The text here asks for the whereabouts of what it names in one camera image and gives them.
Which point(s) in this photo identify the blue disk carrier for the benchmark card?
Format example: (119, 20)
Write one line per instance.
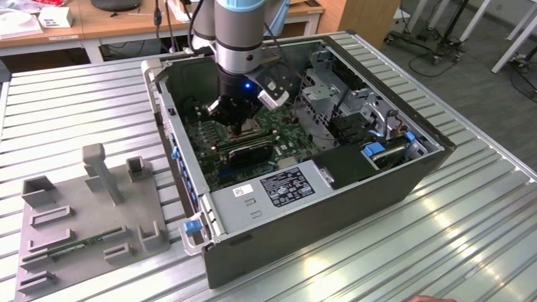
(374, 148)

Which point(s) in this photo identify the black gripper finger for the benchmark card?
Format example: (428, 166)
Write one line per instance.
(251, 113)
(218, 111)

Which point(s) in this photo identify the black wheeled stand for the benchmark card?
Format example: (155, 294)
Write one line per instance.
(454, 26)

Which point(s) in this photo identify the black PC case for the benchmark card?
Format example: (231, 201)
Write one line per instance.
(315, 236)

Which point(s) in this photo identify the green RAM stick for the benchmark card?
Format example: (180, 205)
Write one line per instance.
(75, 247)

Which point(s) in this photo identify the small silver heat sink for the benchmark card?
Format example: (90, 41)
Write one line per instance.
(290, 162)

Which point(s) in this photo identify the red white packet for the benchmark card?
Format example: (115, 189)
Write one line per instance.
(50, 2)

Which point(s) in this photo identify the green motherboard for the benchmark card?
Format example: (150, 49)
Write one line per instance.
(290, 148)

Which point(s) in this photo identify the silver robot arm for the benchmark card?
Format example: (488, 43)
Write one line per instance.
(238, 47)

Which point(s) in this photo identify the black graphics card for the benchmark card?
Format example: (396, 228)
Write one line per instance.
(252, 155)

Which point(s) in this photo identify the white desk frame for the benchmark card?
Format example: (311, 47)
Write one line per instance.
(474, 22)
(499, 66)

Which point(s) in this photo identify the blue plastic clip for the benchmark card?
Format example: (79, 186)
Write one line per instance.
(410, 136)

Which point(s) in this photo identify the wooden cabinet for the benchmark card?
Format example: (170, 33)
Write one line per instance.
(366, 22)

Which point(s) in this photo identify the grey parts rack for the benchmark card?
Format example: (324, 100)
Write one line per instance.
(84, 226)

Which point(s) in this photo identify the silver power supply unit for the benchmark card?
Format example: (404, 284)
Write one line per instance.
(252, 207)

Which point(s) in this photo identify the silver drive cage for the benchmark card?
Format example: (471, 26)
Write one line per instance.
(319, 94)

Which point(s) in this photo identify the blue expansion slot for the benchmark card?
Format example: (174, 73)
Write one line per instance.
(238, 173)

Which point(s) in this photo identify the blue slot retainer strip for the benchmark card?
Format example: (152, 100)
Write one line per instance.
(174, 153)

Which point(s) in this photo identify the black drive connector block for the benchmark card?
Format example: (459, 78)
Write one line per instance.
(344, 129)

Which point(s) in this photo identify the white labelled box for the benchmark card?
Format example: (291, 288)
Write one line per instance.
(56, 15)

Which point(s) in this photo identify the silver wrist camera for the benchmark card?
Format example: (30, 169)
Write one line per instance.
(275, 99)

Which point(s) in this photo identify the black RAM slot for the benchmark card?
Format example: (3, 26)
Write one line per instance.
(228, 141)
(235, 142)

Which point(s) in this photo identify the blue case latch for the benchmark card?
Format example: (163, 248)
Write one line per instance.
(191, 227)

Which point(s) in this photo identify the white flat box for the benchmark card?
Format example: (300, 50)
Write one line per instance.
(19, 25)

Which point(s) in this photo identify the wooden desk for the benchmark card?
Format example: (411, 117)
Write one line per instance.
(126, 23)

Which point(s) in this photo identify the black round object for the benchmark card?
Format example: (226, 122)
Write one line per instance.
(115, 3)

